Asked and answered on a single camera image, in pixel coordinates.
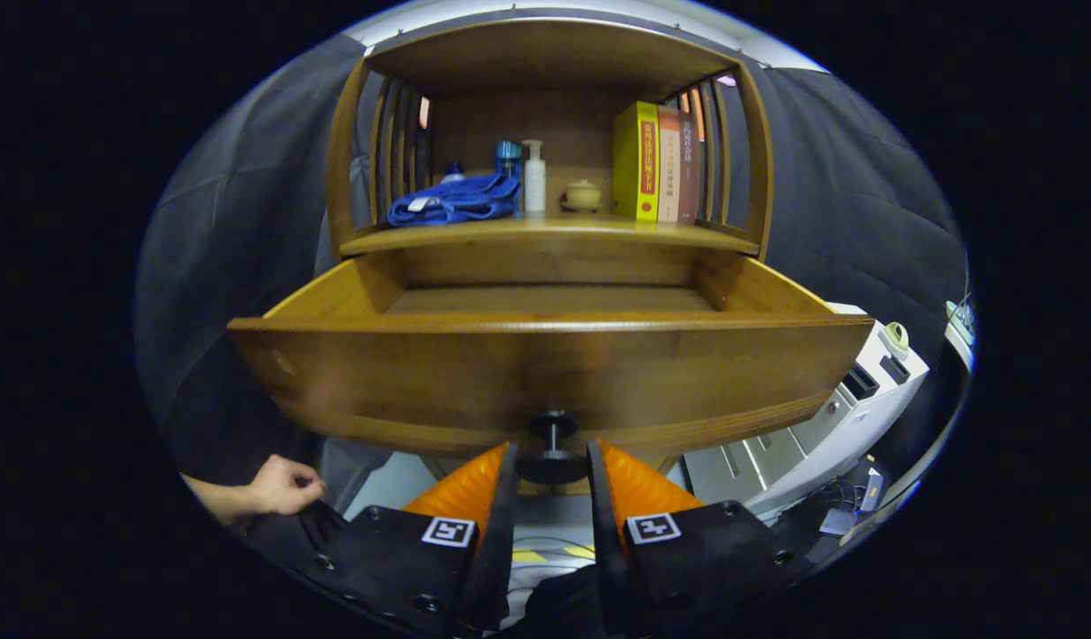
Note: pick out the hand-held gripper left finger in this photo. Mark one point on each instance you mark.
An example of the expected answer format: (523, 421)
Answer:
(496, 541)

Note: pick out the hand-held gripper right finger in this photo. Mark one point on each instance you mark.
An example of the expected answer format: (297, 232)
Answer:
(603, 541)

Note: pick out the white side cabinet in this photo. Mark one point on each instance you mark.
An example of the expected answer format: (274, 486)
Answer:
(802, 444)

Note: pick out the wooden countertop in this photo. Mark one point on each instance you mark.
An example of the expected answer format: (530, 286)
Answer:
(554, 231)

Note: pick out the small grey box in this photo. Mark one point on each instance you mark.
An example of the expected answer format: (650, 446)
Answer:
(836, 522)

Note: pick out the folded blue towel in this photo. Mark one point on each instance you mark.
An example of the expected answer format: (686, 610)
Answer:
(452, 202)

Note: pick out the yellow lidded teacup with saucer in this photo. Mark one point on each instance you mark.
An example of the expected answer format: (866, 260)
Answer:
(582, 195)

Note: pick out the small green and white object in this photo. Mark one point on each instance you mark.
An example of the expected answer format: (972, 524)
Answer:
(896, 337)

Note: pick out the white pump bottle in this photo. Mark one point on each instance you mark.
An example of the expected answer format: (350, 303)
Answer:
(534, 182)

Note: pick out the small white blue-capped bottle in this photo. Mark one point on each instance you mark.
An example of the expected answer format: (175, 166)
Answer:
(454, 172)

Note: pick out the thick yellow book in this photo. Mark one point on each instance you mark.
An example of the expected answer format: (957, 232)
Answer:
(632, 164)

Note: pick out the brown book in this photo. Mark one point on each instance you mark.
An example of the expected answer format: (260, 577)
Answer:
(689, 169)

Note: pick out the orange and white book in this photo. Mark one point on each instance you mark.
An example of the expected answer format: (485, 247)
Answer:
(668, 164)

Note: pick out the blue glass bottle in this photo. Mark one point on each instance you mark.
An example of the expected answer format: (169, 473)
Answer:
(509, 158)

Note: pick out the white power strip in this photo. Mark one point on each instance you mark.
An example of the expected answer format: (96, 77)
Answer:
(960, 333)

